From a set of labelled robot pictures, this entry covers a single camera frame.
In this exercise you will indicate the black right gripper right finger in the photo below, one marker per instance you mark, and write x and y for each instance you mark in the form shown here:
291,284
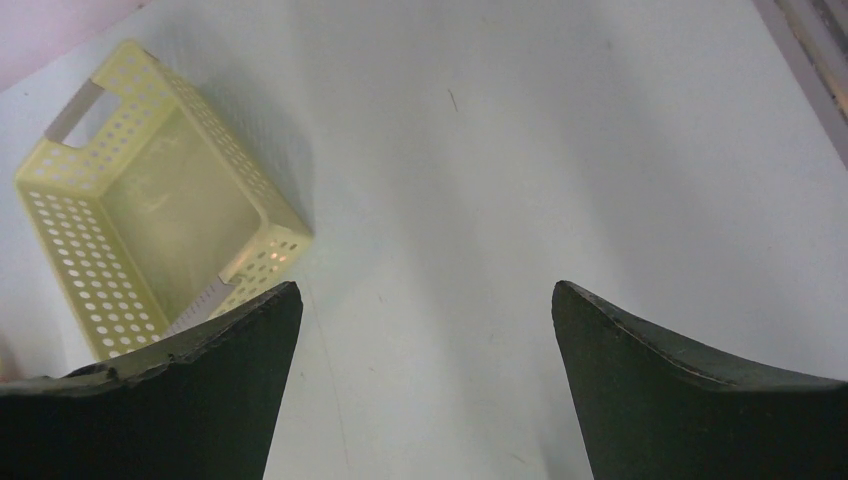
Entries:
654,404

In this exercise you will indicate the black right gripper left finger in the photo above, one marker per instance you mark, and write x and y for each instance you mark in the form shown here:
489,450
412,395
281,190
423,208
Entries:
201,404

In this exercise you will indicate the pale yellow perforated basket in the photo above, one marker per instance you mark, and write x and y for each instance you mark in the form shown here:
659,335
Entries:
152,213

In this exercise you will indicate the aluminium frame rail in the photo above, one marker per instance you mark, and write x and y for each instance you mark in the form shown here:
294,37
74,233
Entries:
812,38

